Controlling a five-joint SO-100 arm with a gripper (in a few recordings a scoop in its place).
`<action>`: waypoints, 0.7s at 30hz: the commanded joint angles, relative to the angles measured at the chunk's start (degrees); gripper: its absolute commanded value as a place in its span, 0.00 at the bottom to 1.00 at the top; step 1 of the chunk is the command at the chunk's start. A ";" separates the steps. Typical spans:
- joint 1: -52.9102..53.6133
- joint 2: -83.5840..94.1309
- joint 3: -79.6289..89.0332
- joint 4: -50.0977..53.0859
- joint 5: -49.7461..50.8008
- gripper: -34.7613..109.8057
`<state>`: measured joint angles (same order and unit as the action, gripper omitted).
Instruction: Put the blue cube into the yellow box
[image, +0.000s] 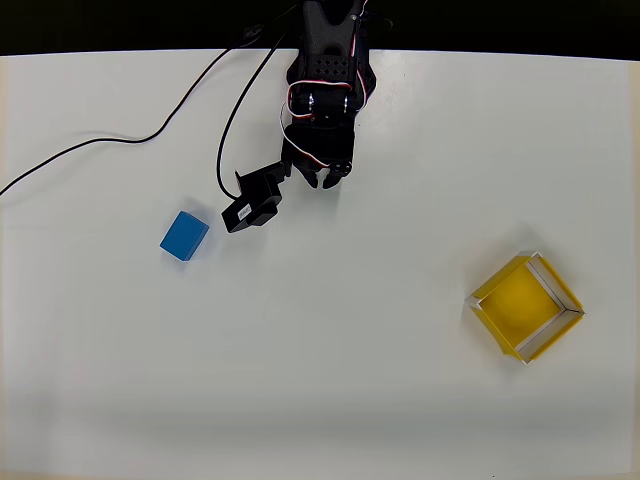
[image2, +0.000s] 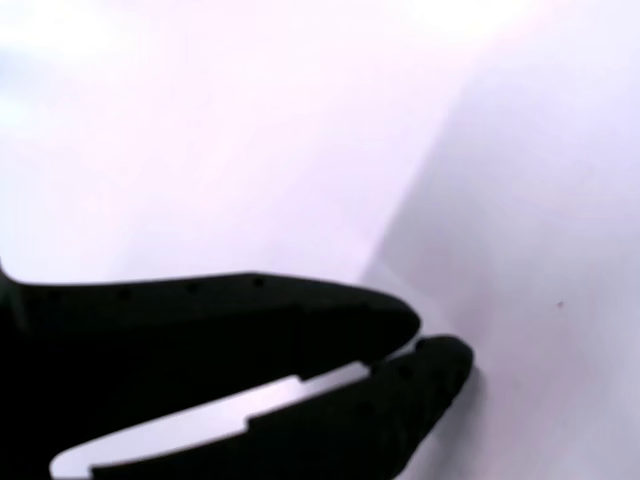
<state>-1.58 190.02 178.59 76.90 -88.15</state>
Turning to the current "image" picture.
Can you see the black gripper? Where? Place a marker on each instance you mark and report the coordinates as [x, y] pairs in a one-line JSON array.
[[316, 167]]

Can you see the blue cube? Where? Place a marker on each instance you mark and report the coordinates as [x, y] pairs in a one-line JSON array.
[[184, 235]]

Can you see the yellow open box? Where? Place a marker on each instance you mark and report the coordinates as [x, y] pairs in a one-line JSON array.
[[520, 305]]

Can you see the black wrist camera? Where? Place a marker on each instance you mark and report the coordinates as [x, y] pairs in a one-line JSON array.
[[252, 207]]

